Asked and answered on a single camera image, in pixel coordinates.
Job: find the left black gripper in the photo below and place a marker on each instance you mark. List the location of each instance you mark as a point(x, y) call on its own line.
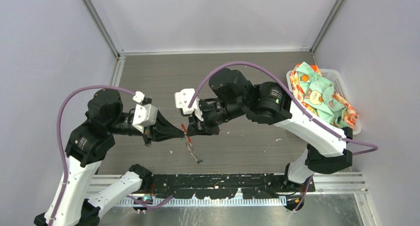
point(163, 129)

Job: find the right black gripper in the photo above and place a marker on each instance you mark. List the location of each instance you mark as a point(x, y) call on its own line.
point(195, 127)

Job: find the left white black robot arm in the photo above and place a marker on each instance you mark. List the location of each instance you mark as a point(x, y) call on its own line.
point(87, 147)

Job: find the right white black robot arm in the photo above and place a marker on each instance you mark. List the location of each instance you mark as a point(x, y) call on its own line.
point(266, 103)

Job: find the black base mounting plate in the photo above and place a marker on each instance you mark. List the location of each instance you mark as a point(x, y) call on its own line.
point(222, 186)

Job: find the colourful patterned cloth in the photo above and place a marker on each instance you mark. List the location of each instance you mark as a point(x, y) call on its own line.
point(318, 95)

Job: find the white plastic basket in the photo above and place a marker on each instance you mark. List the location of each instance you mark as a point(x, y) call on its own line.
point(335, 77)

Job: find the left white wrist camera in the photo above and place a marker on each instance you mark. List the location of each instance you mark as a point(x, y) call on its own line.
point(144, 116)

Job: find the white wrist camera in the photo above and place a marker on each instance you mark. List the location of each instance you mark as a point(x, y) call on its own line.
point(144, 116)
point(188, 104)

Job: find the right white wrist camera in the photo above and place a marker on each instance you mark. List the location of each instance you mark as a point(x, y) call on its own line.
point(188, 104)

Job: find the aluminium frame rail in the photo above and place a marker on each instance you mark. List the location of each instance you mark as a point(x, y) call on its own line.
point(325, 184)

